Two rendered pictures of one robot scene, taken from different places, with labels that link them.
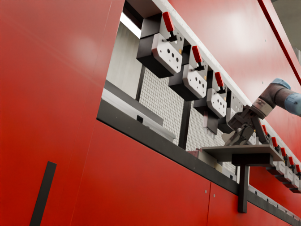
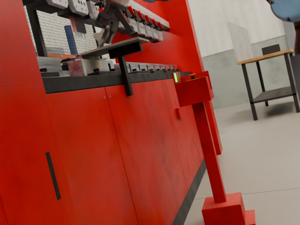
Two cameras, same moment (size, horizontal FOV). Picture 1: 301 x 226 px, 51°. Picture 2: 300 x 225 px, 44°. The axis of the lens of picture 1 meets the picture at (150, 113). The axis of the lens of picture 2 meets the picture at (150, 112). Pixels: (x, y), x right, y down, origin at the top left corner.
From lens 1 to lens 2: 0.45 m
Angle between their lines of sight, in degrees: 34
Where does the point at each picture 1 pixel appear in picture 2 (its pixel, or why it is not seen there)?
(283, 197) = (145, 46)
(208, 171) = (100, 80)
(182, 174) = (87, 96)
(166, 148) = (71, 84)
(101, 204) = not seen: hidden behind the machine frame
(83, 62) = (29, 78)
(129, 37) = not seen: outside the picture
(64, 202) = (60, 168)
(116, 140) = not seen: hidden behind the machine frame
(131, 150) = (54, 102)
